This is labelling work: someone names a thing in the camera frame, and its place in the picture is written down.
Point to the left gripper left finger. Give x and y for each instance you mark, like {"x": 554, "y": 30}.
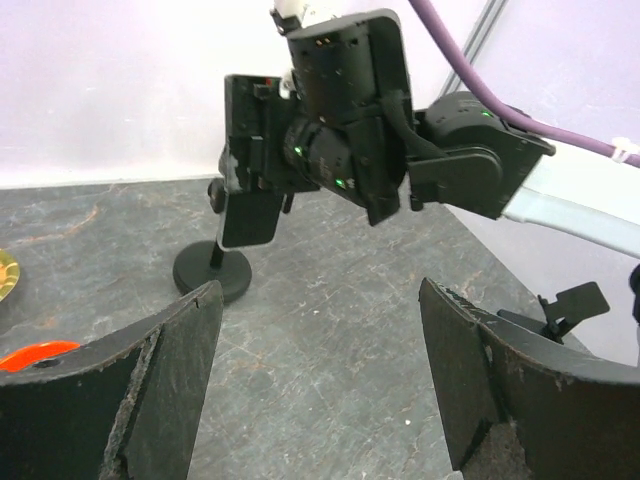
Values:
{"x": 125, "y": 406}

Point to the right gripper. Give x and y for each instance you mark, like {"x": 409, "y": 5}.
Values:
{"x": 258, "y": 147}

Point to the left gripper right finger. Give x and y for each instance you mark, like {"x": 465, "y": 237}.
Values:
{"x": 516, "y": 405}

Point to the black folding phone stand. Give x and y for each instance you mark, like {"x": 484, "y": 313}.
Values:
{"x": 571, "y": 307}

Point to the black round-base phone stand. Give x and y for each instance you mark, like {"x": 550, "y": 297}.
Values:
{"x": 205, "y": 261}

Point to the black phone clear case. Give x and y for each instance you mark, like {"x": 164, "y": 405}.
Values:
{"x": 249, "y": 219}

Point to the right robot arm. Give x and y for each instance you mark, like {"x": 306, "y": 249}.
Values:
{"x": 342, "y": 119}

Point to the orange bowl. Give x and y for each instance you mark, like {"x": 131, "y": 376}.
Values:
{"x": 30, "y": 354}

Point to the yellow woven bamboo basket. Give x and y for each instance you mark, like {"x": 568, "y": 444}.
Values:
{"x": 10, "y": 272}

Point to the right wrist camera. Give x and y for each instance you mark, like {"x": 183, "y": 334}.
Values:
{"x": 290, "y": 15}

